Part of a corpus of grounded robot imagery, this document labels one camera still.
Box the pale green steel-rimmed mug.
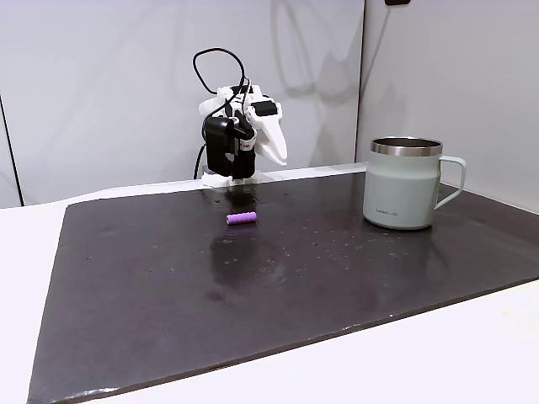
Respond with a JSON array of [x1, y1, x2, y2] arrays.
[[362, 136, 467, 231]]

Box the dark brown table mat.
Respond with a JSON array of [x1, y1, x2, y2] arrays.
[[26, 169, 539, 404]]

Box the purple ribbed pen grip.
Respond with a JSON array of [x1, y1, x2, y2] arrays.
[[226, 211, 258, 226]]

